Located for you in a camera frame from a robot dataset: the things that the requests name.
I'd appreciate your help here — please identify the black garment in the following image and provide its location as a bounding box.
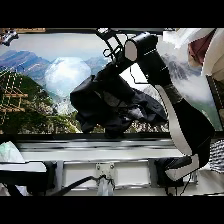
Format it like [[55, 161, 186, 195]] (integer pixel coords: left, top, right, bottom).
[[69, 63, 169, 140]]

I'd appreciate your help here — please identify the red garment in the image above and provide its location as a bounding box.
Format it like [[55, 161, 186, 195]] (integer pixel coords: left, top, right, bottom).
[[187, 31, 215, 68]]

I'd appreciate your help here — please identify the pale green garment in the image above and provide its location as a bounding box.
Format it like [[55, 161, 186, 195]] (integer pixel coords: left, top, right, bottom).
[[0, 140, 26, 164]]

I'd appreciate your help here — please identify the checked shirt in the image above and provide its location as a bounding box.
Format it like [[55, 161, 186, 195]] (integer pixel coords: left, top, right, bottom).
[[209, 139, 224, 175]]

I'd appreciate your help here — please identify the white garment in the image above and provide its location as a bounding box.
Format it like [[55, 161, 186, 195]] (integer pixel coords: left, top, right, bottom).
[[162, 28, 224, 78]]

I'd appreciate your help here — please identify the silver frame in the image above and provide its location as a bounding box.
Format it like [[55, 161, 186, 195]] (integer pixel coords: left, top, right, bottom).
[[0, 137, 224, 197]]

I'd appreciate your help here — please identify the black cable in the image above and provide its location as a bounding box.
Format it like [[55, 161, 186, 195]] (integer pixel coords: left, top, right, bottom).
[[49, 175, 102, 197]]

